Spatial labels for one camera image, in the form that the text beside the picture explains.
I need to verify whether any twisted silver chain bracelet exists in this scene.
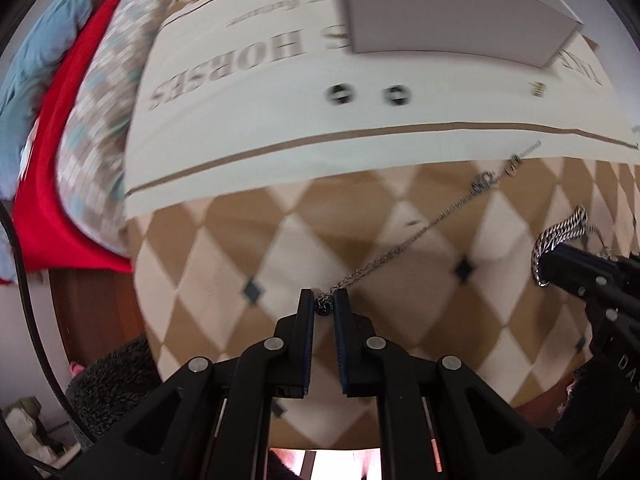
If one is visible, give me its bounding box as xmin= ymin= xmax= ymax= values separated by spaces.
xmin=531 ymin=204 xmax=614 ymax=289

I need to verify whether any pale crumpled cloth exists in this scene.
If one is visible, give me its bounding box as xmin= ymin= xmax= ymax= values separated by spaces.
xmin=0 ymin=395 xmax=68 ymax=467

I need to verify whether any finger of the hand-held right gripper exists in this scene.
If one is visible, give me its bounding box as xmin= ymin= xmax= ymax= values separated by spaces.
xmin=542 ymin=244 xmax=640 ymax=311

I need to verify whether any diamond pattern printed cloth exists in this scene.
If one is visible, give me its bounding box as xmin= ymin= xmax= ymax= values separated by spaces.
xmin=122 ymin=0 xmax=640 ymax=452

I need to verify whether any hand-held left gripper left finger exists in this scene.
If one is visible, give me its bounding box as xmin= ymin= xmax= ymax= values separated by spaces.
xmin=60 ymin=288 xmax=316 ymax=480

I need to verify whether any person's dark fuzzy clothing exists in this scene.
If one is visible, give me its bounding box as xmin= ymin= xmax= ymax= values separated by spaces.
xmin=65 ymin=335 xmax=162 ymax=443

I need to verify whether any light blue duvet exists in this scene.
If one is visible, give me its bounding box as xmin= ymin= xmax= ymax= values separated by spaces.
xmin=0 ymin=0 xmax=107 ymax=286

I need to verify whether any white cardboard box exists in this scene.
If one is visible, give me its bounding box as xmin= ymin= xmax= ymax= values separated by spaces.
xmin=339 ymin=0 xmax=585 ymax=69

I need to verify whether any black cable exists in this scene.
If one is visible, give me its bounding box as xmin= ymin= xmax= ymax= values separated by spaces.
xmin=0 ymin=200 xmax=97 ymax=478

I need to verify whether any red blanket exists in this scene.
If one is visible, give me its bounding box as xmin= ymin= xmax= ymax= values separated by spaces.
xmin=12 ymin=0 xmax=155 ymax=276

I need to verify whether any black stud earring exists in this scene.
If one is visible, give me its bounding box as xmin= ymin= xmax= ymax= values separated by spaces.
xmin=325 ymin=82 xmax=356 ymax=106

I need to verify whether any person's right forearm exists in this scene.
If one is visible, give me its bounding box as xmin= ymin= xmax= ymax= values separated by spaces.
xmin=537 ymin=360 xmax=640 ymax=480

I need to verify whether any thin silver chain necklace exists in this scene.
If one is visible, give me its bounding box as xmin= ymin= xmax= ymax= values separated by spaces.
xmin=314 ymin=141 xmax=542 ymax=317

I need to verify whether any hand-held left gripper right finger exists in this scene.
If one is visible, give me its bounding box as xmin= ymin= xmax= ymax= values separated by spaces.
xmin=333 ymin=288 xmax=583 ymax=480

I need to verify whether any checkered bed sheet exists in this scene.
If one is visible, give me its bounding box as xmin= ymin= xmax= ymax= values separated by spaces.
xmin=55 ymin=0 xmax=203 ymax=257

